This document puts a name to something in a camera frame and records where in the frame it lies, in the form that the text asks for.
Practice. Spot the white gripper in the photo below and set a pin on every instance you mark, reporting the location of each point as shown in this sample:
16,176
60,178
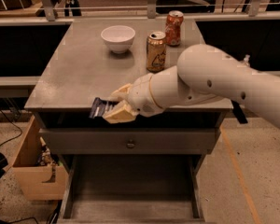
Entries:
141,93

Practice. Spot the dark blue rxbar wrapper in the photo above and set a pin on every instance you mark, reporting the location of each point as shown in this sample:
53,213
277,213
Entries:
99,107

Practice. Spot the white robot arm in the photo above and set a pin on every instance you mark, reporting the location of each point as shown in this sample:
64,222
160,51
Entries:
202,73

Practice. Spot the closed grey top drawer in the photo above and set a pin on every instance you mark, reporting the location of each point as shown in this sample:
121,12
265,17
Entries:
130,141

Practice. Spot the grey wooden drawer cabinet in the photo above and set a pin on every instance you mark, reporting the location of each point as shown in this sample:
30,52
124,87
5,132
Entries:
83,68

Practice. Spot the open grey middle drawer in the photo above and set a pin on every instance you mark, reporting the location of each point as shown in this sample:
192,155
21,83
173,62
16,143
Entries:
131,189

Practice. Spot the white ceramic bowl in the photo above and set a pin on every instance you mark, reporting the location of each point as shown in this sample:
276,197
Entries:
118,38

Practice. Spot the gold soda can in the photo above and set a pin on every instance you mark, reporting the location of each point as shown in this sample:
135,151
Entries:
156,51

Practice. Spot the orange soda can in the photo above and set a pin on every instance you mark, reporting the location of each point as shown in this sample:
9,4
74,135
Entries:
173,27

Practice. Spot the wooden box with items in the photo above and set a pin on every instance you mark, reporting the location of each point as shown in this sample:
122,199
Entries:
37,183

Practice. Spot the clear sanitizer pump bottle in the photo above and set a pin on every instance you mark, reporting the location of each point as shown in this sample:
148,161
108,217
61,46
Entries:
245,60

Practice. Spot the grey metal railing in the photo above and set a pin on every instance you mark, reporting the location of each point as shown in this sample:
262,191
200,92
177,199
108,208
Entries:
84,10

